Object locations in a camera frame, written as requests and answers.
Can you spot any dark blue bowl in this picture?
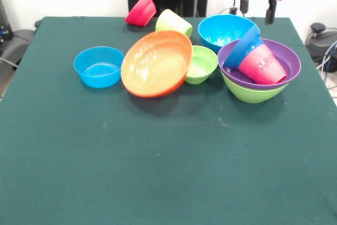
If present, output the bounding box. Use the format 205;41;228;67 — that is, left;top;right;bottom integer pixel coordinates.
223;25;265;69

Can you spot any large light blue bowl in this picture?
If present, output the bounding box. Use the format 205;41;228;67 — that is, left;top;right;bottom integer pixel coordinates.
197;14;261;54

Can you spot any red plastic cup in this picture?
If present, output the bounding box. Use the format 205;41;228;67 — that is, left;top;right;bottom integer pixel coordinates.
238;43;288;85

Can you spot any purple plastic bowl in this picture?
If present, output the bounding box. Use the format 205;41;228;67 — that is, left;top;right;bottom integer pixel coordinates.
217;38;302;91

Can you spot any small ribbed green bowl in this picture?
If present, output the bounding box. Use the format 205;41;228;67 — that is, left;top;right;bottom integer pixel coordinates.
184;45;219;85

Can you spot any green plastic cup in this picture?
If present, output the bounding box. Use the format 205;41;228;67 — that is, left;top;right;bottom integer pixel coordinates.
155;8;193;38

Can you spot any pink plastic bowl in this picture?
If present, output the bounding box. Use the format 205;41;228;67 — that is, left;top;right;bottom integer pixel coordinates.
124;0;157;27

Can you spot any orange plastic bowl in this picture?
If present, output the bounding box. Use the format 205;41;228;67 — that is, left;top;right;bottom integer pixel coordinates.
120;30;194;99

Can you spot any large green bowl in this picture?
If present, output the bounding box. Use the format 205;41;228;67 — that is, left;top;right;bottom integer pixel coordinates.
221;72;290;104

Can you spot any ribbed light blue bowl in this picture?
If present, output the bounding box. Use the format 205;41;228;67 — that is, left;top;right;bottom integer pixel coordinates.
73;46;125;89

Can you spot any dark green table cloth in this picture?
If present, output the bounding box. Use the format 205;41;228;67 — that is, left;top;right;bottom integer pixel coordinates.
0;16;337;225

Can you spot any black box device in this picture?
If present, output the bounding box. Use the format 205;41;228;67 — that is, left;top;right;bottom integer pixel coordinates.
0;0;14;42

